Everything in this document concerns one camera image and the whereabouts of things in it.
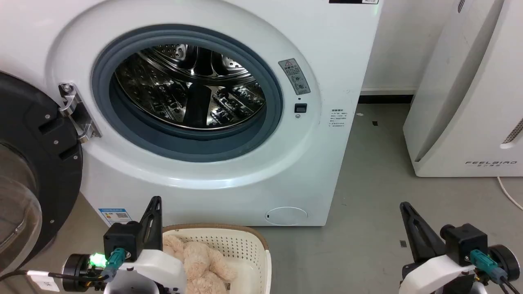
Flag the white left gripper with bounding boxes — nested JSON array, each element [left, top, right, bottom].
[[104, 196, 188, 294]]

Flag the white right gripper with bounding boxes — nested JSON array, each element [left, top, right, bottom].
[[398, 201, 477, 294]]

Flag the beige plush teddy bear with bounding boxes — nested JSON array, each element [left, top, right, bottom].
[[162, 234, 239, 294]]

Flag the black washing machine door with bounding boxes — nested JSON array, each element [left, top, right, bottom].
[[0, 71, 84, 272]]

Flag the stainless steel washing machine drum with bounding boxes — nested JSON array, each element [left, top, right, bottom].
[[114, 44, 267, 131]]

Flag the blue energy label sticker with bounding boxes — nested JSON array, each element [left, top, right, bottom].
[[98, 207, 133, 227]]

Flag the white perforated laundry basket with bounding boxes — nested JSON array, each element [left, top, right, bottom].
[[162, 223, 273, 294]]

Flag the white front-load washing machine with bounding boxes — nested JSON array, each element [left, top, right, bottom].
[[0, 0, 384, 227]]

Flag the chrome door hinge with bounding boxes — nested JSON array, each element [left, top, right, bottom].
[[58, 82, 102, 144]]

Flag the oval drain filter cover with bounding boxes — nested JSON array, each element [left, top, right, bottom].
[[264, 206, 308, 226]]

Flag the black baseboard strip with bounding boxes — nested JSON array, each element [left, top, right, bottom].
[[358, 94, 414, 105]]

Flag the white air purifier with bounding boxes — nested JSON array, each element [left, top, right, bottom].
[[402, 0, 523, 178]]

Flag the grey rubber door gasket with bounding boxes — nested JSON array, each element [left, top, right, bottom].
[[91, 24, 284, 163]]

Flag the grey warning sticker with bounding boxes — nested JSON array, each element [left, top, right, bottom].
[[278, 58, 311, 96]]

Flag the teal plug left gripper cable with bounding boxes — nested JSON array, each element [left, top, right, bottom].
[[100, 247, 126, 283]]

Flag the teal plug gripper cable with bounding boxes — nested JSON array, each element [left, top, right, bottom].
[[100, 247, 126, 283], [469, 249, 523, 294]]

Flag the teal plug right gripper cable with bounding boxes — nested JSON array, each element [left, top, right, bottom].
[[469, 249, 523, 294]]

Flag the white power cable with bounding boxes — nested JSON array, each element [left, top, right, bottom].
[[496, 176, 523, 212]]

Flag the black cable with white tag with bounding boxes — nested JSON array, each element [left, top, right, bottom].
[[0, 269, 107, 292]]

